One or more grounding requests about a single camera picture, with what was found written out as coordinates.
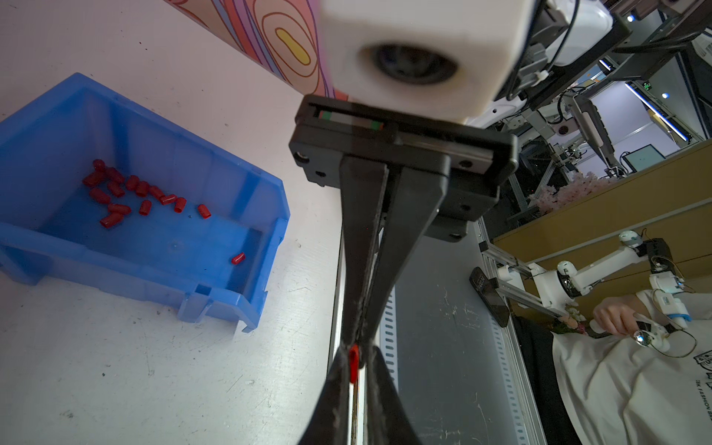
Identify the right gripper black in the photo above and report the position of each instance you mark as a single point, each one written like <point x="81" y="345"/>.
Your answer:
<point x="446" y="176"/>

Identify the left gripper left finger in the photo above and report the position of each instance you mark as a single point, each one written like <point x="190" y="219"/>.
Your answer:
<point x="329" y="422"/>

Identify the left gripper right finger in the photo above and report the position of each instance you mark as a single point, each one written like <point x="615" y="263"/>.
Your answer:
<point x="387" y="422"/>

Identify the red screw sleeve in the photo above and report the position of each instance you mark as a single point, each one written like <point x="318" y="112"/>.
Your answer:
<point x="354" y="361"/>

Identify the blue plastic bin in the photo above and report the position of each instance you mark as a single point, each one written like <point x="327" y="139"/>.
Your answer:
<point x="100" y="191"/>

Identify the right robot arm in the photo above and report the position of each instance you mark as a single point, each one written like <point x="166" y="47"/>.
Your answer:
<point x="561" y="32"/>

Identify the operator hand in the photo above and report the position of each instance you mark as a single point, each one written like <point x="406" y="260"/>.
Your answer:
<point x="616" y="315"/>

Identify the red sleeve lone in bin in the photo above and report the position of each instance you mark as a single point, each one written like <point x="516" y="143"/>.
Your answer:
<point x="237" y="259"/>

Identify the operator white shirt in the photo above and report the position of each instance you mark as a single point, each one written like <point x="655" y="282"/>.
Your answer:
<point x="616" y="391"/>

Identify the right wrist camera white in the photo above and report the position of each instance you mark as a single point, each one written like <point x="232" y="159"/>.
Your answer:
<point x="443" y="60"/>

